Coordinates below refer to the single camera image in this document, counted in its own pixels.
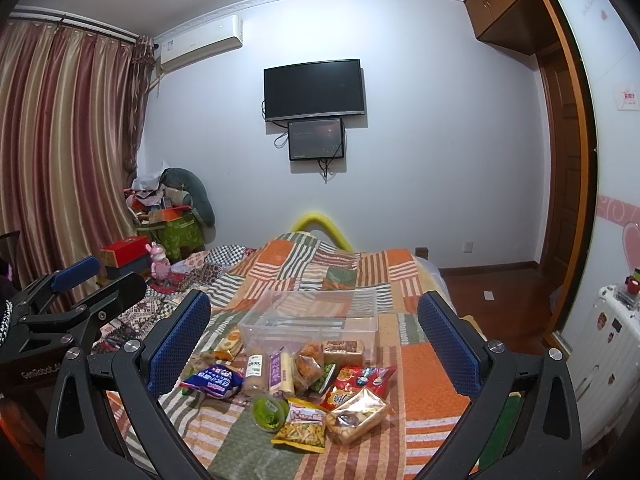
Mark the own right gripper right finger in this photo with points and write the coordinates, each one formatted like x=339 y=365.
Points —
x=544 y=442

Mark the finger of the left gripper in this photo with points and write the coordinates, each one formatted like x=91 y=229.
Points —
x=81 y=327
x=75 y=274

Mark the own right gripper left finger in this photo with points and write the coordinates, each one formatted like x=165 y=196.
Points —
x=83 y=440

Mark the red noodle snack bag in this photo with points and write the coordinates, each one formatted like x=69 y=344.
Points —
x=351 y=379

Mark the blue white snack bag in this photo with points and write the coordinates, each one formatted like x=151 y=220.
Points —
x=217 y=381

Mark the beige green snack packet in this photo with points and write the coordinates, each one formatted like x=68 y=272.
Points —
x=230 y=346

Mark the orange floss pastry bag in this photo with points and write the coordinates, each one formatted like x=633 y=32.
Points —
x=309 y=365

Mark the green round jelly cup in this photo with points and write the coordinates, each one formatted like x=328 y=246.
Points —
x=269 y=412

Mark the yellow chips snack bag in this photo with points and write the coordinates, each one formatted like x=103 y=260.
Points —
x=304 y=427

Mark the red gift box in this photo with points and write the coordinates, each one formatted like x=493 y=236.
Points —
x=122 y=252

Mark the pink plush toy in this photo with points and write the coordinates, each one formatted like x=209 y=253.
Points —
x=160 y=264

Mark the white suitcase with stickers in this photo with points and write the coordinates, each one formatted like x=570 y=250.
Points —
x=604 y=363

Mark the pile of clothes clutter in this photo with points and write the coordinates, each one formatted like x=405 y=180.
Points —
x=159 y=198

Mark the green fabric storage box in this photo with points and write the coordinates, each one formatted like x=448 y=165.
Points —
x=180 y=237

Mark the clear tray of pastries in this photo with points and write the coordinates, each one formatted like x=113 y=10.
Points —
x=357 y=416

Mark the grey green pillow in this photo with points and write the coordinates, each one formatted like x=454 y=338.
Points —
x=192 y=192

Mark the patchwork orange bed blanket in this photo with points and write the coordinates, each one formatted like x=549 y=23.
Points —
x=222 y=434

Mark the brown cracker sleeve pack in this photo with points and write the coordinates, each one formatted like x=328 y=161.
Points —
x=256 y=377

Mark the striped red gold curtain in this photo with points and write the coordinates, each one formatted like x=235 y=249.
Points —
x=72 y=113

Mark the clear plastic storage bin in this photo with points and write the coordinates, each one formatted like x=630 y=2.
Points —
x=290 y=319

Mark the purple wrapped cheese stick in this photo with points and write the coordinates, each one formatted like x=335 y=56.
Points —
x=281 y=382

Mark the yellow curved footboard pad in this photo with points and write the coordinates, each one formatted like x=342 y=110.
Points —
x=324 y=224

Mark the white air conditioner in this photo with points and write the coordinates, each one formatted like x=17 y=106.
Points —
x=200 y=42

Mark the large black wall television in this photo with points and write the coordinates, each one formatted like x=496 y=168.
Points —
x=314 y=89

